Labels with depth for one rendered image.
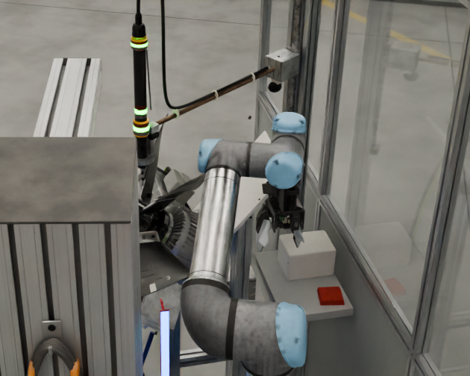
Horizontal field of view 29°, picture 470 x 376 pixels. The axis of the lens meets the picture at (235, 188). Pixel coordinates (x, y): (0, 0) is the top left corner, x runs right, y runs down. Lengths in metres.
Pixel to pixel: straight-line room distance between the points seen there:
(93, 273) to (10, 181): 0.19
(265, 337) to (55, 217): 0.54
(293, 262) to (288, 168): 1.20
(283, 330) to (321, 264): 1.42
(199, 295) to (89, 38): 5.50
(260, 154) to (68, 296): 0.67
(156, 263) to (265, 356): 0.95
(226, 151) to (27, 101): 4.36
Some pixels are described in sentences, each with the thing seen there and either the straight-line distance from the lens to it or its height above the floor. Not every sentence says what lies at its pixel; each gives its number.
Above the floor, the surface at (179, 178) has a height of 1.16.
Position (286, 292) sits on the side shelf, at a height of 0.86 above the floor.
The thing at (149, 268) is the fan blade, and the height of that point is 1.19.
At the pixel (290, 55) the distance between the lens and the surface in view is 2.96.
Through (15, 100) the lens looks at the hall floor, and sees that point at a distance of 6.26.
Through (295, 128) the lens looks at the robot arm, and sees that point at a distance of 1.99.
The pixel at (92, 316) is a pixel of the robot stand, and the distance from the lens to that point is 1.42.
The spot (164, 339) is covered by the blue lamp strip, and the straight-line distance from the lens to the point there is 2.53.
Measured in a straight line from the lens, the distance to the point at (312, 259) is 3.10.
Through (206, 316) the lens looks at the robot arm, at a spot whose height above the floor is 1.66.
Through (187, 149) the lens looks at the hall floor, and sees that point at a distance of 5.59.
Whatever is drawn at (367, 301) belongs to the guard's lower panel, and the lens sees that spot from 3.02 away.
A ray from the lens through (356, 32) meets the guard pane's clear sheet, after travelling 2.92.
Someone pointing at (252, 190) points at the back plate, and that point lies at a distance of 2.83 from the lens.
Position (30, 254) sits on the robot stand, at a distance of 1.36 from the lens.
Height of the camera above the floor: 2.76
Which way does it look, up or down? 32 degrees down
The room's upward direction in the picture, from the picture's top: 2 degrees clockwise
